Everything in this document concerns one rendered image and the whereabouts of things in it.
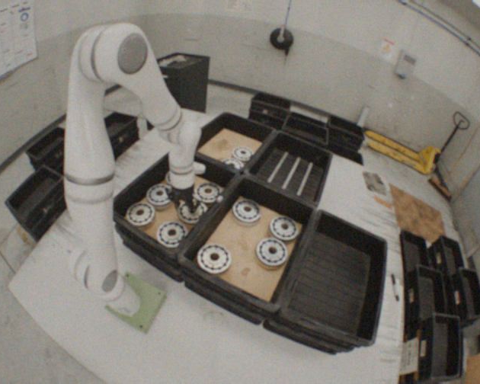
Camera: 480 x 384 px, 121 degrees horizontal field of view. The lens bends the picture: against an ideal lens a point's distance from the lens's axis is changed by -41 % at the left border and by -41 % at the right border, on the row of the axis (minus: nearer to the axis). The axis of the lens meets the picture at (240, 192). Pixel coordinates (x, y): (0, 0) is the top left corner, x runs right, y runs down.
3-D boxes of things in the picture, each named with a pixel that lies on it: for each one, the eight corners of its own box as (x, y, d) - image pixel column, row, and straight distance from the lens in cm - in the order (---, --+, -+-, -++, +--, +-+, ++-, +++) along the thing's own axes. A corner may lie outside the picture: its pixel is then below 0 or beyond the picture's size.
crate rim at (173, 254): (175, 260, 64) (174, 257, 62) (104, 212, 79) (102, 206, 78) (241, 177, 86) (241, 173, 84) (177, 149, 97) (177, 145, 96)
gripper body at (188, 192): (164, 181, 70) (167, 202, 76) (188, 190, 66) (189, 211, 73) (176, 167, 74) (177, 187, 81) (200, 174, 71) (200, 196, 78)
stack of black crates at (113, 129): (117, 186, 200) (104, 142, 174) (94, 175, 220) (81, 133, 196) (145, 159, 221) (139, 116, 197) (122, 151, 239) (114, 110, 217)
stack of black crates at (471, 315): (444, 340, 230) (487, 319, 207) (420, 338, 204) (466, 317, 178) (442, 296, 242) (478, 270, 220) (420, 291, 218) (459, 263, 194)
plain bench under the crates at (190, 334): (309, 425, 167) (382, 446, 110) (75, 327, 172) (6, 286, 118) (346, 233, 215) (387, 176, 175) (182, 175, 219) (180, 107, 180)
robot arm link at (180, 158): (203, 165, 67) (177, 156, 71) (206, 119, 59) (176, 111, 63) (191, 180, 63) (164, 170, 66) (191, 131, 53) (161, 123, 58)
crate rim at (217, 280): (275, 314, 61) (278, 312, 59) (175, 260, 64) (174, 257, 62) (315, 211, 83) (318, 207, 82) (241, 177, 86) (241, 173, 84)
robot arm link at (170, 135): (174, 120, 67) (152, 96, 56) (201, 128, 63) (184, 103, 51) (163, 142, 65) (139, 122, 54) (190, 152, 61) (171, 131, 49)
